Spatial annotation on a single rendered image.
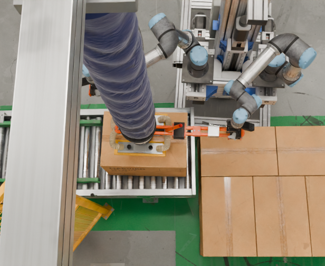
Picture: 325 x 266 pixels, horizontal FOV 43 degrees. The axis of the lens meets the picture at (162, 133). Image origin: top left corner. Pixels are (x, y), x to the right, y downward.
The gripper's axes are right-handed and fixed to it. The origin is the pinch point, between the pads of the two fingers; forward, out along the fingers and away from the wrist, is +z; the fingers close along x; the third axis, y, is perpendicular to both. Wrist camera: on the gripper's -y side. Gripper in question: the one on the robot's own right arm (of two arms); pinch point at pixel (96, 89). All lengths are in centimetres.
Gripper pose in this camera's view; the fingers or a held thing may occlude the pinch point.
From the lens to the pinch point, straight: 273.4
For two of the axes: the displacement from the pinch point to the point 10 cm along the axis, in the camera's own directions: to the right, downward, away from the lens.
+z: 0.5, 2.5, 9.7
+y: 10.0, 0.2, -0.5
